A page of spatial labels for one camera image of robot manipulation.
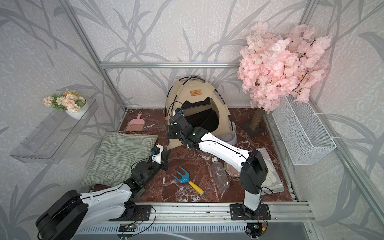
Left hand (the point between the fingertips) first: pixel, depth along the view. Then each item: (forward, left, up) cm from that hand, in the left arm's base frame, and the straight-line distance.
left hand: (171, 150), depth 80 cm
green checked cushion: (-1, +38, -14) cm, 40 cm away
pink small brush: (+28, +31, -14) cm, 44 cm away
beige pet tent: (+24, -16, +15) cm, 32 cm away
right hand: (+8, +1, +10) cm, 13 cm away
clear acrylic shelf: (-1, +52, +14) cm, 54 cm away
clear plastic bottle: (-9, -27, -12) cm, 31 cm away
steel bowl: (-5, -34, -13) cm, 37 cm away
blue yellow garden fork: (-10, -8, -14) cm, 19 cm away
